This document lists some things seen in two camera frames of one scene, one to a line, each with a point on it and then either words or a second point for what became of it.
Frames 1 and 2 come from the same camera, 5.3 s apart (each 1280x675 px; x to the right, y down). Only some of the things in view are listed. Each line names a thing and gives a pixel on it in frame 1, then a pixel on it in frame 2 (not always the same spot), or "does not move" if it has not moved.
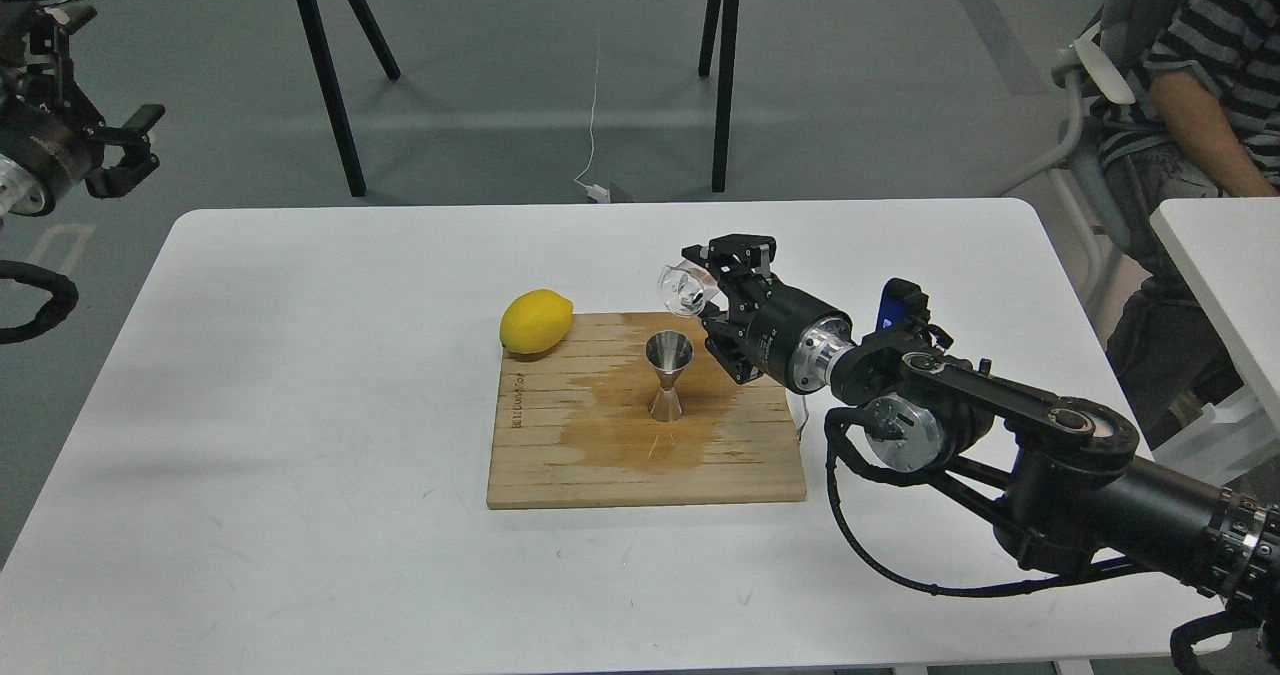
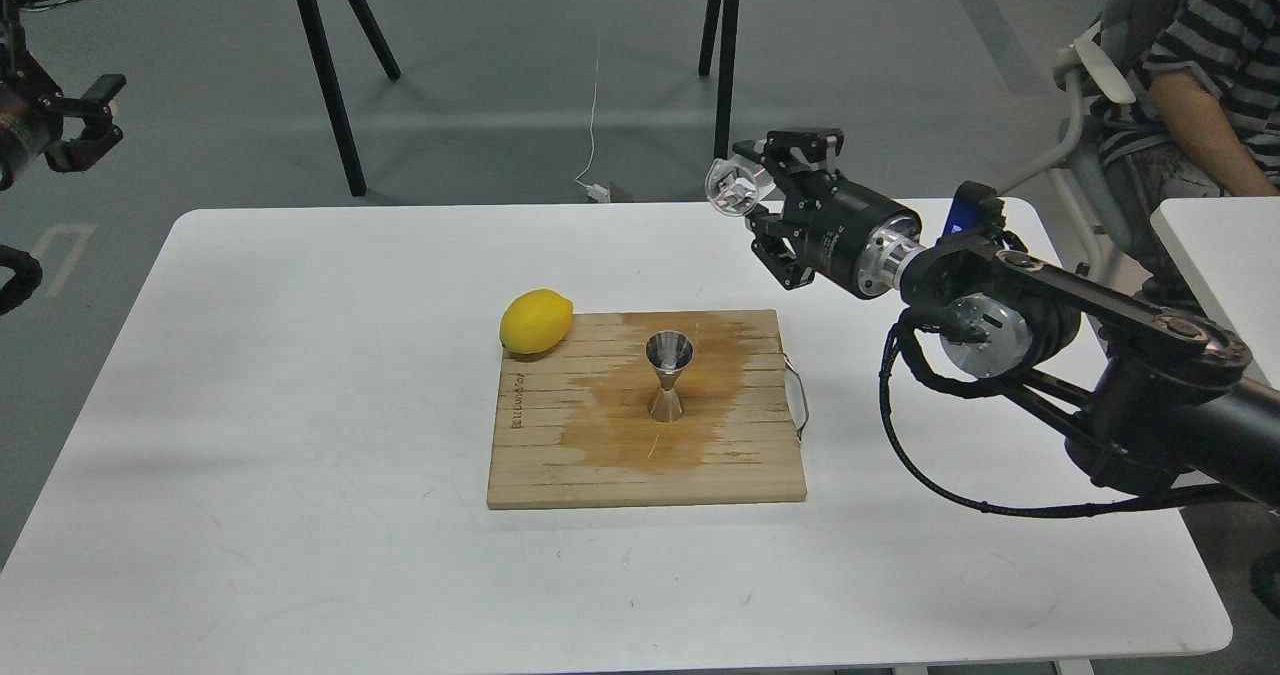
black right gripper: (777, 313) to (851, 235)
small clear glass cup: (686, 290) to (732, 190)
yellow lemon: (534, 321) does not move
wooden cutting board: (575, 427) does not move
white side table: (1227, 252) does not move
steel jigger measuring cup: (668, 352) does not move
